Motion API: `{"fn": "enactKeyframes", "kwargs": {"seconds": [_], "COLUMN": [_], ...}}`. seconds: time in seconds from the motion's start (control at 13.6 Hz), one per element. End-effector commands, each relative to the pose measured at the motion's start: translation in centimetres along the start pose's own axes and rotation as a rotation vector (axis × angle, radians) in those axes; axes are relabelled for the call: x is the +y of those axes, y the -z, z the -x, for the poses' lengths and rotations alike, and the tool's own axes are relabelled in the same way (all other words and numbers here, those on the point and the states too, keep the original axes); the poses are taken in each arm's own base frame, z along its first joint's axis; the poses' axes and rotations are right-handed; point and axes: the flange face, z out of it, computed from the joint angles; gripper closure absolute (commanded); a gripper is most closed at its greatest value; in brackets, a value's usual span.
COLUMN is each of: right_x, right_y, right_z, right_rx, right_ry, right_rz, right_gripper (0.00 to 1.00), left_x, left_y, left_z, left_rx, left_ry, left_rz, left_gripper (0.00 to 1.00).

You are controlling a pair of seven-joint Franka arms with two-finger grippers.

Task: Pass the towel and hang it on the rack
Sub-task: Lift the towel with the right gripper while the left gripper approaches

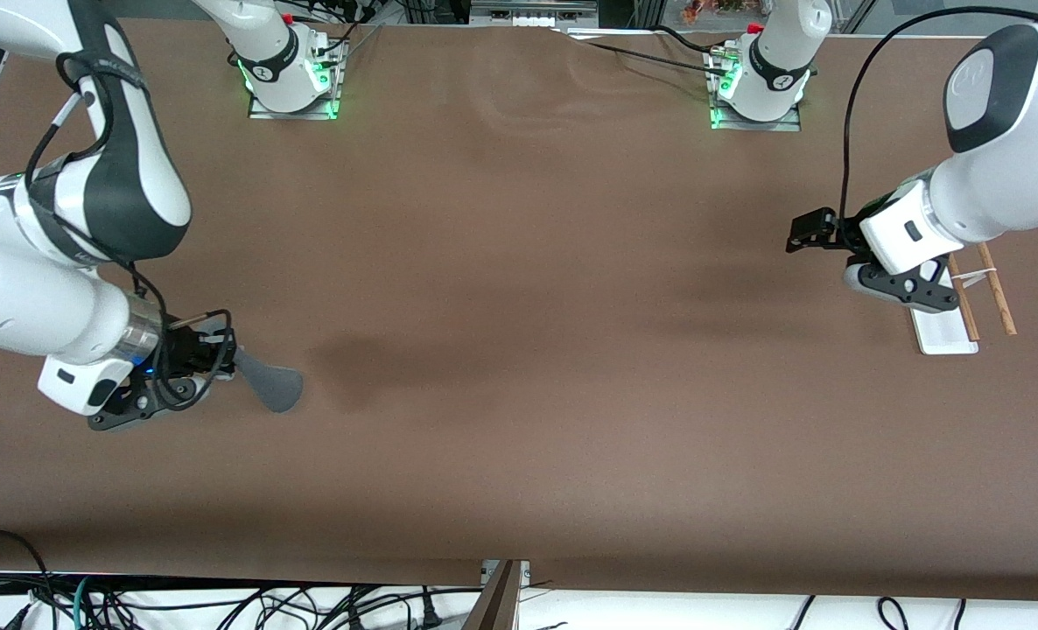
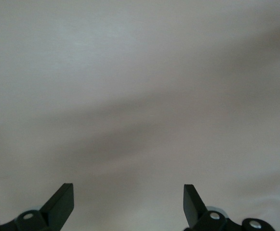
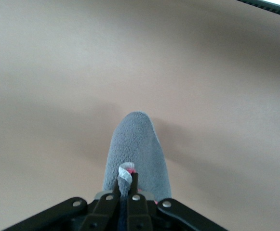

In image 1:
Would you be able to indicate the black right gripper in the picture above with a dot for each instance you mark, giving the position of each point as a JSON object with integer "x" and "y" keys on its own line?
{"x": 185, "y": 348}

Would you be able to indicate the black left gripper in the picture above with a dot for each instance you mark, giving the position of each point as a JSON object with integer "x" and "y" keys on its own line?
{"x": 845, "y": 231}

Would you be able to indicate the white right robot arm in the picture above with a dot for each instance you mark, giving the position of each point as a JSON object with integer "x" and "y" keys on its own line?
{"x": 11, "y": 306}

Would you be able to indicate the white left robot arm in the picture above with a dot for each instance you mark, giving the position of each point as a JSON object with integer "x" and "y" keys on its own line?
{"x": 1009, "y": 175}

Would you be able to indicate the white rack base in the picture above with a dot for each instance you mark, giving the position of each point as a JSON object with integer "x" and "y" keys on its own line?
{"x": 943, "y": 332}

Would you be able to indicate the thin white rack crossbar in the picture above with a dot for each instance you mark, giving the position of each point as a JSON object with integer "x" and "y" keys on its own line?
{"x": 974, "y": 278}

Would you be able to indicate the orange plastic item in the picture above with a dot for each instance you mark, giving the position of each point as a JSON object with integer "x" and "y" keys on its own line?
{"x": 703, "y": 10}

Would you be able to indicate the black power plug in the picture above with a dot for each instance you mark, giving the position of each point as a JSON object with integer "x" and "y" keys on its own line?
{"x": 431, "y": 617}

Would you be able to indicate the brown beam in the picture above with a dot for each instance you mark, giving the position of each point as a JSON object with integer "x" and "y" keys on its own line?
{"x": 497, "y": 608}

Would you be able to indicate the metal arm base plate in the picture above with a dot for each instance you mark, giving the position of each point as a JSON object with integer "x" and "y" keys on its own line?
{"x": 782, "y": 126}
{"x": 296, "y": 115}

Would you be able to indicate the metal table edge bracket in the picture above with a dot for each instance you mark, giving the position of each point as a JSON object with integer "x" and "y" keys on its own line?
{"x": 488, "y": 570}

